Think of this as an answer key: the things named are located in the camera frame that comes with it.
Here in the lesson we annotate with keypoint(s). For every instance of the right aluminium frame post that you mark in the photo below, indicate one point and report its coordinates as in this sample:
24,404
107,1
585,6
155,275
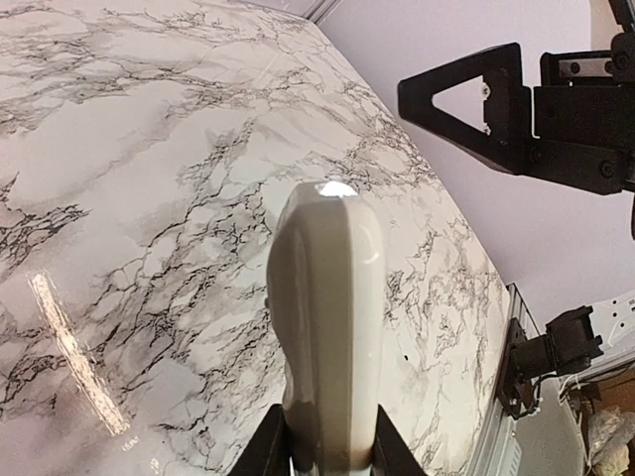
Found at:
318,10

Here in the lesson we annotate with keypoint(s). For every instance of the front aluminium rail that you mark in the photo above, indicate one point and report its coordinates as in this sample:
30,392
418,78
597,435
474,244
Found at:
498,450

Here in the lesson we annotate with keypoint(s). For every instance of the white remote control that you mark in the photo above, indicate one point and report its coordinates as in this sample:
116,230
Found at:
325,290

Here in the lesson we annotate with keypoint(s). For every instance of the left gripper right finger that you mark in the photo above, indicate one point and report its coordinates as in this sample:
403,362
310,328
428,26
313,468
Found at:
391,454

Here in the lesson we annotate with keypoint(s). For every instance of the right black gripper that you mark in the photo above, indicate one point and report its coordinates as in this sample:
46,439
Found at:
583,113

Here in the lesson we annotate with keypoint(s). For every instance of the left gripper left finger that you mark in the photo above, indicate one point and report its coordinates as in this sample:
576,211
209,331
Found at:
268,452

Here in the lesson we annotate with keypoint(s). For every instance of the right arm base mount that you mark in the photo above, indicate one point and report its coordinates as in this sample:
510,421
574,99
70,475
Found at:
523,360

